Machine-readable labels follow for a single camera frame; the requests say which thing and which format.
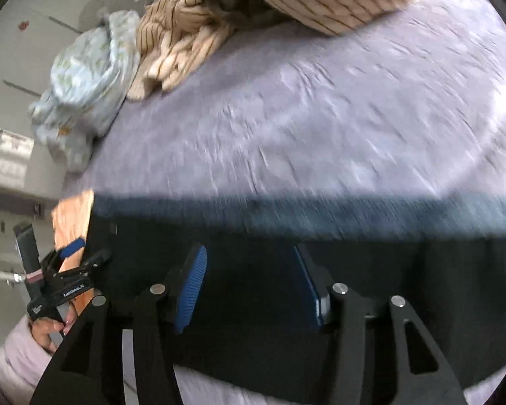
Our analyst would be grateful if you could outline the person's left forearm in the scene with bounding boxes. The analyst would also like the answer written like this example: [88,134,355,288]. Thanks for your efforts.
[0,316,56,405]

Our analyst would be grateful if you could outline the black pants with blue print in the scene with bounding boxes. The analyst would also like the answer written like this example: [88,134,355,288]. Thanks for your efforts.
[84,192,506,403]

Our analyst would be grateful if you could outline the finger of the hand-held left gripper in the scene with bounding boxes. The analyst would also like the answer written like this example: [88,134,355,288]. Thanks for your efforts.
[55,238,87,262]
[78,247,113,275]

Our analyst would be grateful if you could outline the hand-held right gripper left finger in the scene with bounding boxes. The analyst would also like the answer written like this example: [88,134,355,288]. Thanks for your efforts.
[29,244,209,405]

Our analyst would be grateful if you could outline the purple embroidered plush blanket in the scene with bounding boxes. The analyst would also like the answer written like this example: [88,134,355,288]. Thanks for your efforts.
[61,0,506,405]

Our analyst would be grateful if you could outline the light blue floral quilt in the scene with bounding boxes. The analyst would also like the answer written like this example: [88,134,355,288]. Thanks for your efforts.
[29,10,142,173]

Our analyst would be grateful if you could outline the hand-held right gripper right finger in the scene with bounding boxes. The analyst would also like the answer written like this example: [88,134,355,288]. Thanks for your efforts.
[293,244,469,405]

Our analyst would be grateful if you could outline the white wardrobe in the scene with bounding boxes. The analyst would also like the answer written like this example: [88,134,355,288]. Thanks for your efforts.
[0,0,110,220]

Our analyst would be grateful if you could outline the beige striped crumpled cloth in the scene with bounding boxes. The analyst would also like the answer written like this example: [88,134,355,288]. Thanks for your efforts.
[126,0,237,102]

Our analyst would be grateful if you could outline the person's left hand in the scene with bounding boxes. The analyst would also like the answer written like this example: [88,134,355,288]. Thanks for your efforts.
[30,304,79,353]

